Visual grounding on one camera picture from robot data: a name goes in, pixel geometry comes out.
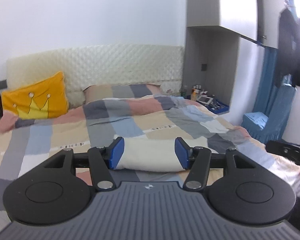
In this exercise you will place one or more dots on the cream striped knit sweater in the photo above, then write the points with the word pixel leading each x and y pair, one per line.
pixel 149 155

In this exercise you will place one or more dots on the yellow crown cushion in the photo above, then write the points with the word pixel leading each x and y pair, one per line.
pixel 45 99

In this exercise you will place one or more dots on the cream quilted headboard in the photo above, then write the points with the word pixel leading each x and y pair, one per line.
pixel 114 64

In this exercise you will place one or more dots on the light blue stool cushion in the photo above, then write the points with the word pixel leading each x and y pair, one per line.
pixel 255 121

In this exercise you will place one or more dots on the yellow pump bottle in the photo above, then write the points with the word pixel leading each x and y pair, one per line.
pixel 194 94

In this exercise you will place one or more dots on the white tablet device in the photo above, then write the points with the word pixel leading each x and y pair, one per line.
pixel 205 100

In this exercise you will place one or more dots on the grey wardrobe niche cabinet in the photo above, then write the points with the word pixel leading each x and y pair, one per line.
pixel 232 35

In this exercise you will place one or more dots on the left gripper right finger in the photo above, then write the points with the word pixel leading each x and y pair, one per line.
pixel 197 161

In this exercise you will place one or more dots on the blue curtain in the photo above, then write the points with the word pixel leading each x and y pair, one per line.
pixel 274 102

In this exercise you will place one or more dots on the blue storage tray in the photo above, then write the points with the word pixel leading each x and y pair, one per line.
pixel 218 107

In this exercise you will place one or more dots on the patchwork colour block duvet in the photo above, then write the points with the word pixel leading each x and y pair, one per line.
pixel 157 120

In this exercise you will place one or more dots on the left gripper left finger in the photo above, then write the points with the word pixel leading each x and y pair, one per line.
pixel 102 160

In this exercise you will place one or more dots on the dark hanging garment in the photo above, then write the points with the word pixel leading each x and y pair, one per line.
pixel 288 54

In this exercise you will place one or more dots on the patchwork pillow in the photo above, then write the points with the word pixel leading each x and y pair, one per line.
pixel 99 92

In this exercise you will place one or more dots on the grey wall switch plate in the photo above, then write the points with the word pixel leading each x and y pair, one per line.
pixel 3 84

